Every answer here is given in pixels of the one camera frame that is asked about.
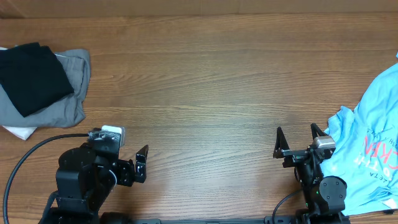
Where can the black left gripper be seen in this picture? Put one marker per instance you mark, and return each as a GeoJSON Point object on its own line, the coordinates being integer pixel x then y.
{"type": "Point", "coordinates": [127, 177]}

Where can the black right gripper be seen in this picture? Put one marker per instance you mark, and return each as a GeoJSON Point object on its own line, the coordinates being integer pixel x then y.
{"type": "Point", "coordinates": [294, 156]}

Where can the black polo shirt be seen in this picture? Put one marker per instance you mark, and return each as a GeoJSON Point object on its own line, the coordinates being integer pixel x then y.
{"type": "Point", "coordinates": [33, 78]}

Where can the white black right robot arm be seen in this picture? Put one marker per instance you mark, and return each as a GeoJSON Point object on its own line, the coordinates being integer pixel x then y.
{"type": "Point", "coordinates": [324, 195]}

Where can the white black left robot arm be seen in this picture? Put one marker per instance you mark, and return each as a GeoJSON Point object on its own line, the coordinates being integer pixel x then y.
{"type": "Point", "coordinates": [85, 178]}

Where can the light blue printed t-shirt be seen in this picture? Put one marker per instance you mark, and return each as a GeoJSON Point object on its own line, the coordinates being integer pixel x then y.
{"type": "Point", "coordinates": [366, 147]}

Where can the grey folded trousers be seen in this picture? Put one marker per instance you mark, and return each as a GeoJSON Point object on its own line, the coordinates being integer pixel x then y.
{"type": "Point", "coordinates": [64, 113]}

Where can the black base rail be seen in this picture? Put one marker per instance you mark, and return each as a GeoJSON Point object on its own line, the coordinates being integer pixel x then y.
{"type": "Point", "coordinates": [214, 221]}

